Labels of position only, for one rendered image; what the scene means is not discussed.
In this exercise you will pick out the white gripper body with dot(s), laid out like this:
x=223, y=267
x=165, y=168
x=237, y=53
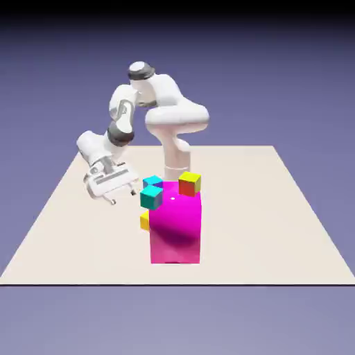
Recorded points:
x=111, y=181

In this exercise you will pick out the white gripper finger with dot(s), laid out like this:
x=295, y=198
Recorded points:
x=132, y=190
x=109, y=199

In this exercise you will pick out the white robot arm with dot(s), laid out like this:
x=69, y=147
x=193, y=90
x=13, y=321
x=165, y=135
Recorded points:
x=166, y=97

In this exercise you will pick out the small cyan cube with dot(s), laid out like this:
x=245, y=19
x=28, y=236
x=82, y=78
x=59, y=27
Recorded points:
x=151, y=197
x=152, y=181

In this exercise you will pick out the small yellow and red cube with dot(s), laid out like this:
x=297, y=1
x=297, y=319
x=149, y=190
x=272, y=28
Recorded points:
x=189, y=183

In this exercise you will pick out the large magenta box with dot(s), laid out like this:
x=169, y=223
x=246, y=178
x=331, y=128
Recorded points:
x=174, y=227

